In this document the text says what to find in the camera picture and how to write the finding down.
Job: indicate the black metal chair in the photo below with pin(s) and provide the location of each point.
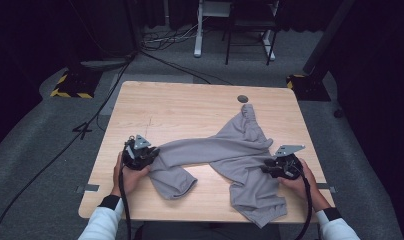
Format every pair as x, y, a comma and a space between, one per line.
250, 23

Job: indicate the person's dark legs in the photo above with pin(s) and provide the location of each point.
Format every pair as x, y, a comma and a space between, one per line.
206, 231

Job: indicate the grey tape strip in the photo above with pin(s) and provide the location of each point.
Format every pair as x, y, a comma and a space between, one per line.
325, 186
91, 187

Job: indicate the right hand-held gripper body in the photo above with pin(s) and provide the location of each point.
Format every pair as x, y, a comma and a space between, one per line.
286, 166

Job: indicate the grey pants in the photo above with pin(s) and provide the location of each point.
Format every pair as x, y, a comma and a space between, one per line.
236, 156

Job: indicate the striped black stand base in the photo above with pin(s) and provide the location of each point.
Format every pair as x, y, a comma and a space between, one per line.
77, 83
308, 88

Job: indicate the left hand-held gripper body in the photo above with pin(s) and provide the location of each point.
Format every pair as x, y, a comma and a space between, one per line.
136, 156

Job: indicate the white desk frame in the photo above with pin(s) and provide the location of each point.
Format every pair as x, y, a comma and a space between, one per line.
198, 36

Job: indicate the grey round table grommet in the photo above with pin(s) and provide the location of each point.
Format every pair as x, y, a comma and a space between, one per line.
242, 98

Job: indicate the person's left hand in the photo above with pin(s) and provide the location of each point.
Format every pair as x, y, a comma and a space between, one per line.
131, 181

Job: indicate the dark slanted stand pole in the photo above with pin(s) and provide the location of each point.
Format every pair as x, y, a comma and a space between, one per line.
328, 36

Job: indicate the person's right hand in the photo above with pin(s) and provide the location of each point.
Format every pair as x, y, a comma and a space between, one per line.
301, 188

